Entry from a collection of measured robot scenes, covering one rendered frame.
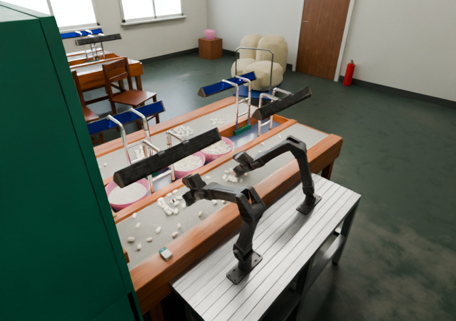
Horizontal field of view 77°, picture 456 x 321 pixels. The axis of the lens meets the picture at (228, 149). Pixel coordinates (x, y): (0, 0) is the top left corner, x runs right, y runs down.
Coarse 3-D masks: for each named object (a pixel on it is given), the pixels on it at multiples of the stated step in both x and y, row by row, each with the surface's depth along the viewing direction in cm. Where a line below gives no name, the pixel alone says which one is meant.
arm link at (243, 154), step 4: (240, 152) 171; (244, 152) 168; (236, 156) 171; (240, 156) 167; (244, 156) 167; (248, 156) 169; (240, 160) 168; (244, 160) 168; (248, 160) 166; (252, 160) 170; (252, 164) 165; (256, 164) 164; (260, 164) 164
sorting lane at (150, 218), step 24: (264, 144) 220; (312, 144) 220; (216, 168) 192; (264, 168) 192; (144, 216) 154; (168, 216) 155; (192, 216) 155; (120, 240) 141; (144, 240) 141; (168, 240) 141
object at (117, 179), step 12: (204, 132) 157; (216, 132) 162; (180, 144) 147; (192, 144) 151; (204, 144) 156; (156, 156) 138; (168, 156) 142; (180, 156) 146; (132, 168) 131; (144, 168) 134; (156, 168) 138; (120, 180) 127; (132, 180) 130
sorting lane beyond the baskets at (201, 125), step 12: (228, 108) 277; (240, 108) 277; (252, 108) 277; (192, 120) 253; (204, 120) 254; (228, 120) 254; (180, 132) 235; (156, 144) 219; (108, 156) 204; (120, 156) 204; (132, 156) 204; (108, 168) 192; (120, 168) 192
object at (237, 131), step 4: (236, 76) 239; (224, 80) 230; (244, 80) 234; (248, 80) 232; (232, 84) 224; (236, 84) 223; (248, 84) 233; (236, 88) 223; (248, 88) 234; (236, 92) 225; (248, 92) 236; (236, 96) 226; (248, 96) 238; (236, 100) 228; (244, 100) 235; (248, 100) 239; (236, 104) 230; (248, 104) 241; (236, 108) 232; (248, 108) 243; (236, 112) 233; (248, 112) 244; (236, 116) 235; (240, 116) 239; (248, 116) 247; (236, 120) 237; (248, 120) 249; (236, 124) 239; (248, 124) 251; (236, 128) 241; (240, 128) 246; (244, 128) 248; (248, 128) 253; (236, 132) 242; (240, 132) 246
